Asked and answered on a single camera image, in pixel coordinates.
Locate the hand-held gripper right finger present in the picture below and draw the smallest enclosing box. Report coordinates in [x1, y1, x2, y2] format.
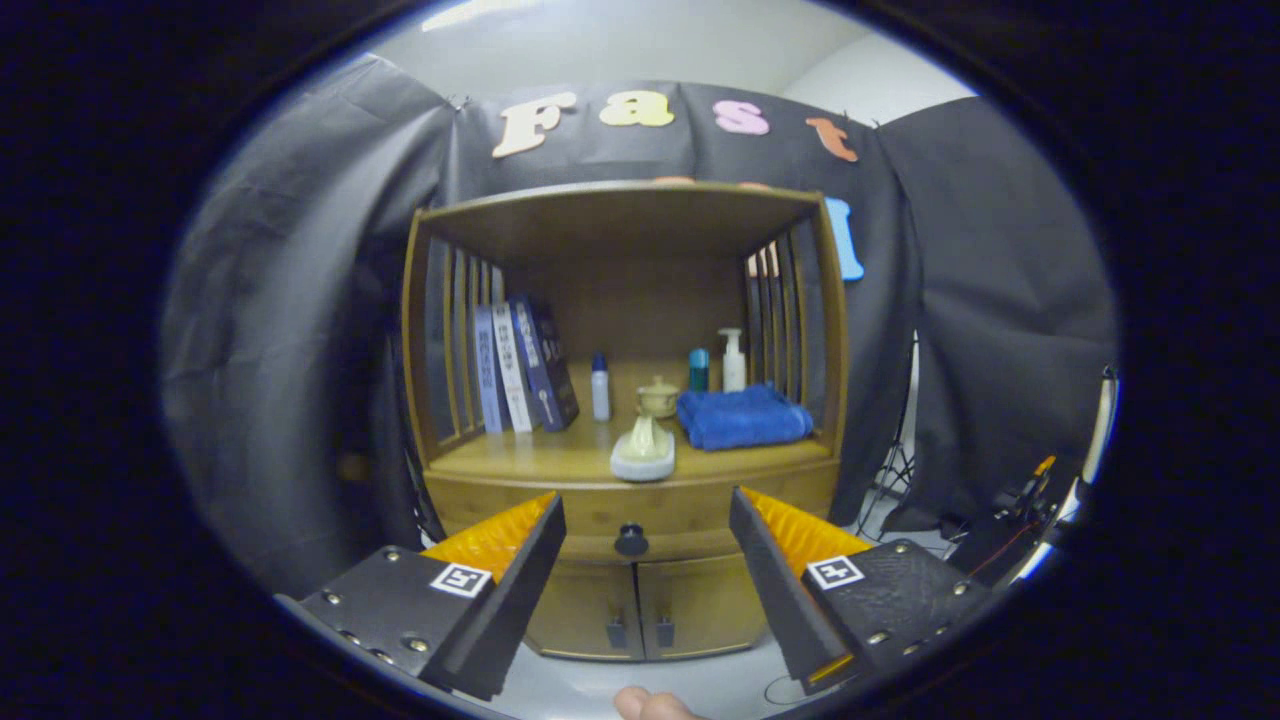
[728, 486, 1001, 698]

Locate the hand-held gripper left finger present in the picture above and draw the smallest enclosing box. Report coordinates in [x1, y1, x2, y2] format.
[275, 491, 568, 702]

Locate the cream cleaning brush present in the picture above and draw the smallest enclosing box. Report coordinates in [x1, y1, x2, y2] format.
[610, 413, 677, 483]

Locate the wooden countertop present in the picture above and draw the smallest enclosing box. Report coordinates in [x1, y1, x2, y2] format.
[425, 385, 839, 491]

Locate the wooden cabinet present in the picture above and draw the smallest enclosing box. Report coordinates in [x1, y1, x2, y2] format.
[400, 180, 851, 663]

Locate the black light stand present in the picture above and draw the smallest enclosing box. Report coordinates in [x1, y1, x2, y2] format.
[860, 330, 921, 536]

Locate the folded blue towel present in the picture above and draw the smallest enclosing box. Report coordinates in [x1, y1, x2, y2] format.
[676, 384, 815, 452]

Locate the black equipment with orange tip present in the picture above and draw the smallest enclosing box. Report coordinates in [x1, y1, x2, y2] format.
[945, 455, 1081, 591]

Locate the white pump bottle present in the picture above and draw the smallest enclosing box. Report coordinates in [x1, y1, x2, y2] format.
[716, 328, 748, 393]

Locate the light blue book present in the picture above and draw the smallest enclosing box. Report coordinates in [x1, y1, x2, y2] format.
[474, 304, 513, 435]

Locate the cream lidded teacup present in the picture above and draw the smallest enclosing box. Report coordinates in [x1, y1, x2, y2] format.
[637, 375, 681, 419]

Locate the white book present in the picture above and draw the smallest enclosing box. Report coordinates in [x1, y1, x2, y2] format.
[490, 300, 536, 433]

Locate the dark blue book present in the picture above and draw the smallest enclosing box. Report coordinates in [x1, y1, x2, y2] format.
[507, 292, 581, 433]

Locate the black backdrop cloth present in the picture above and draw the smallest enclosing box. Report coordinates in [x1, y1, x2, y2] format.
[160, 52, 1119, 599]

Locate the white upright device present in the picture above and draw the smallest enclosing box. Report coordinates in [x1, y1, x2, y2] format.
[1075, 365, 1119, 521]

